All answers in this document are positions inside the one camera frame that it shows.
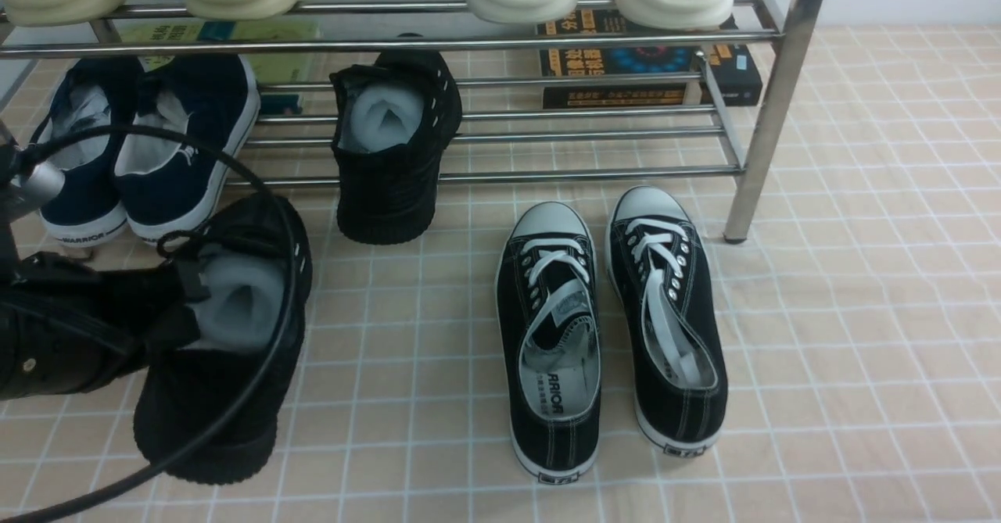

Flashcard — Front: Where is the black knit sneaker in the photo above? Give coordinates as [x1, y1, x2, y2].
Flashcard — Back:
[133, 194, 314, 486]
[330, 48, 464, 245]

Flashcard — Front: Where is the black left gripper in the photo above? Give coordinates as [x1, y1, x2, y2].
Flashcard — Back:
[1, 252, 211, 399]

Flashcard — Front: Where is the navy canvas shoe right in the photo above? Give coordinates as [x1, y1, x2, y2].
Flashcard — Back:
[112, 54, 261, 245]

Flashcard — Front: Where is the silver metal shoe rack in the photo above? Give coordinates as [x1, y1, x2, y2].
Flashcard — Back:
[2, 0, 823, 244]

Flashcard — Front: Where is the black canvas sneaker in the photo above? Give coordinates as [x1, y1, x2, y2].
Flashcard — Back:
[605, 185, 729, 457]
[496, 202, 603, 486]

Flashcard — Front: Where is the black canvas sneaker left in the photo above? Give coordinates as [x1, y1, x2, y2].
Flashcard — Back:
[496, 202, 603, 486]

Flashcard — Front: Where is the navy canvas shoe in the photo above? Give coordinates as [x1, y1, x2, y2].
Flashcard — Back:
[112, 54, 261, 245]
[30, 57, 145, 248]

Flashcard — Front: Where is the navy canvas shoe left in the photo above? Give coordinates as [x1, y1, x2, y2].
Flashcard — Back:
[30, 57, 145, 248]

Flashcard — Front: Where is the black cable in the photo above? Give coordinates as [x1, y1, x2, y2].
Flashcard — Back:
[0, 123, 301, 523]

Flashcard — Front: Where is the black canvas sneaker right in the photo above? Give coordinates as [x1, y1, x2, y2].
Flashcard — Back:
[605, 185, 729, 457]

